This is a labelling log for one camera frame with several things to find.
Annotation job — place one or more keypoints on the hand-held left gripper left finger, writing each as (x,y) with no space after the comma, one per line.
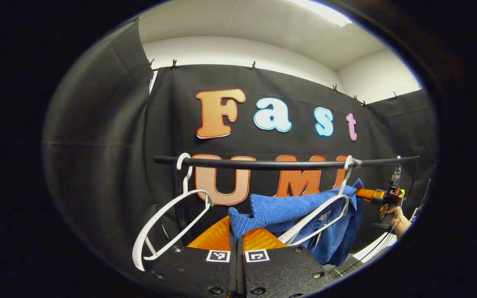
(197,273)

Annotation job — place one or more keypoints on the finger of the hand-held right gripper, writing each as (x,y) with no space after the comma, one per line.
(371,195)

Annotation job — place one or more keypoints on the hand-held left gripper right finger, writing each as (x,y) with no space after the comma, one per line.
(280,269)

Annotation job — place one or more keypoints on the white plastic hanger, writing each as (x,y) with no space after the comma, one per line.
(138,254)
(346,178)

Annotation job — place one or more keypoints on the black backdrop cloth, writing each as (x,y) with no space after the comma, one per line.
(97,165)

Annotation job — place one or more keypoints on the row of small backdrop clips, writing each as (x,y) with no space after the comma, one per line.
(254,66)

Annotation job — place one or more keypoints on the ceiling light strip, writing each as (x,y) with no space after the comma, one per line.
(323,12)

